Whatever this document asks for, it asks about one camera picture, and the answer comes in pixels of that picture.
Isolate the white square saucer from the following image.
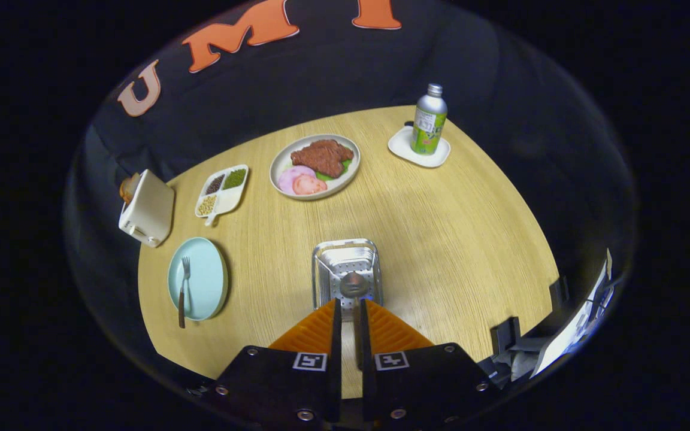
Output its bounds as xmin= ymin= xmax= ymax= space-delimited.
xmin=388 ymin=125 xmax=452 ymax=169

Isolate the brown handled metal fork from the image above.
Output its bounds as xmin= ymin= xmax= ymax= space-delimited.
xmin=178 ymin=256 xmax=192 ymax=329

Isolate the brown handled metal spoon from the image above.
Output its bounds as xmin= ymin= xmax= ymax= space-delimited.
xmin=339 ymin=271 xmax=372 ymax=324

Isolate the green lettuce leaf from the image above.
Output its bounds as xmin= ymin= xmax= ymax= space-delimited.
xmin=315 ymin=159 xmax=353 ymax=182

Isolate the green drink bottle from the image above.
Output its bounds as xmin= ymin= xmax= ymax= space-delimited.
xmin=411 ymin=83 xmax=449 ymax=156

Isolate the pale pink ham slice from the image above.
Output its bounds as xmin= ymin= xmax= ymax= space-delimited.
xmin=277 ymin=165 xmax=317 ymax=195

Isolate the silver metal wire basket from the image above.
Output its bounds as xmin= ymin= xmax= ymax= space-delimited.
xmin=311 ymin=238 xmax=384 ymax=321

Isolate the black table clamp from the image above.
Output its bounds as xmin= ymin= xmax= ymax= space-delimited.
xmin=549 ymin=277 xmax=570 ymax=309
xmin=491 ymin=317 xmax=522 ymax=354

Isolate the white paper board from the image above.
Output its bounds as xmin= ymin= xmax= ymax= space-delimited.
xmin=531 ymin=248 xmax=615 ymax=378

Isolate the light blue round plate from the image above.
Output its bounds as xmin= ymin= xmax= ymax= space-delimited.
xmin=167 ymin=236 xmax=229 ymax=322

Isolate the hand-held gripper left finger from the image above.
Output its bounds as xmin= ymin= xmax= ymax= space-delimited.
xmin=189 ymin=298 xmax=343 ymax=427

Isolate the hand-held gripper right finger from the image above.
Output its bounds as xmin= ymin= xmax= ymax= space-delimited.
xmin=354 ymin=298 xmax=504 ymax=426

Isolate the cream white toaster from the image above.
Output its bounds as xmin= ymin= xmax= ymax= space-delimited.
xmin=118 ymin=169 xmax=176 ymax=248

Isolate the salmon coloured ham slice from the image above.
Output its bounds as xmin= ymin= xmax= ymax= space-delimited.
xmin=292 ymin=174 xmax=328 ymax=196

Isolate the grey round dinner plate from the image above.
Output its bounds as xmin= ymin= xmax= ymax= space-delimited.
xmin=269 ymin=133 xmax=362 ymax=201

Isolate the toasted bread slice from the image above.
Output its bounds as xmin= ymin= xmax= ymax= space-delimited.
xmin=119 ymin=172 xmax=142 ymax=204

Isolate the white divided snack tray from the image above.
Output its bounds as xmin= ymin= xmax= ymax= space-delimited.
xmin=194 ymin=164 xmax=250 ymax=227

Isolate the brown grilled steak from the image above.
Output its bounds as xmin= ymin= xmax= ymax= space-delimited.
xmin=290 ymin=139 xmax=355 ymax=178

